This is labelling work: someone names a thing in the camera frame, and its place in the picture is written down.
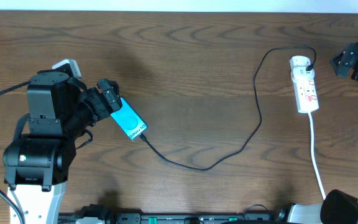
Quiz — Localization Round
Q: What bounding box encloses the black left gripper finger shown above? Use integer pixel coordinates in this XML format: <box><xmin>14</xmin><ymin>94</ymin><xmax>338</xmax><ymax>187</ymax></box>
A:
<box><xmin>103</xmin><ymin>90</ymin><xmax>122</xmax><ymax>113</ymax></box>
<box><xmin>97</xmin><ymin>79</ymin><xmax>119</xmax><ymax>93</ymax></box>

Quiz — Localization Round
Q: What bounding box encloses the blue screen Galaxy smartphone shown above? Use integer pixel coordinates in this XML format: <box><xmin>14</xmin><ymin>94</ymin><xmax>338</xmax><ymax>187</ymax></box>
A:
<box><xmin>111</xmin><ymin>97</ymin><xmax>147</xmax><ymax>141</ymax></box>

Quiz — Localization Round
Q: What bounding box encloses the black charger cable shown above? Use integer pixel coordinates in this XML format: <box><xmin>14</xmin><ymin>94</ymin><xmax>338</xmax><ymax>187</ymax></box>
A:
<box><xmin>139</xmin><ymin>45</ymin><xmax>318</xmax><ymax>172</ymax></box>

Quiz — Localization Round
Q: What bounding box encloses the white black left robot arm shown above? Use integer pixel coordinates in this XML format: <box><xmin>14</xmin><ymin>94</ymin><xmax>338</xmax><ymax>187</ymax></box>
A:
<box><xmin>2</xmin><ymin>69</ymin><xmax>122</xmax><ymax>223</ymax></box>

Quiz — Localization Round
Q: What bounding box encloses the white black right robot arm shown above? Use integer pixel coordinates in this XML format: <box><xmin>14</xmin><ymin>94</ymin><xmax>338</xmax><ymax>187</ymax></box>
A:
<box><xmin>277</xmin><ymin>42</ymin><xmax>358</xmax><ymax>224</ymax></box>

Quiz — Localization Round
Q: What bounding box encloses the white power strip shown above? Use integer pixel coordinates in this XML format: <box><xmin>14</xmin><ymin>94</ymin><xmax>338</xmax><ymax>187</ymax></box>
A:
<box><xmin>290</xmin><ymin>55</ymin><xmax>319</xmax><ymax>114</ymax></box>

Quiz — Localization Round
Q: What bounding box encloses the white power strip cord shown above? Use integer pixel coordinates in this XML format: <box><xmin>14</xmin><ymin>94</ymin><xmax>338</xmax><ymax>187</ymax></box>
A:
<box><xmin>307</xmin><ymin>112</ymin><xmax>327</xmax><ymax>200</ymax></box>

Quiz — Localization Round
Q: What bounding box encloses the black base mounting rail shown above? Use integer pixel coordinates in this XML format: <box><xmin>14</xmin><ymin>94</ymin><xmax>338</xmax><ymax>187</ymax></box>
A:
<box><xmin>57</xmin><ymin>204</ymin><xmax>288</xmax><ymax>224</ymax></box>

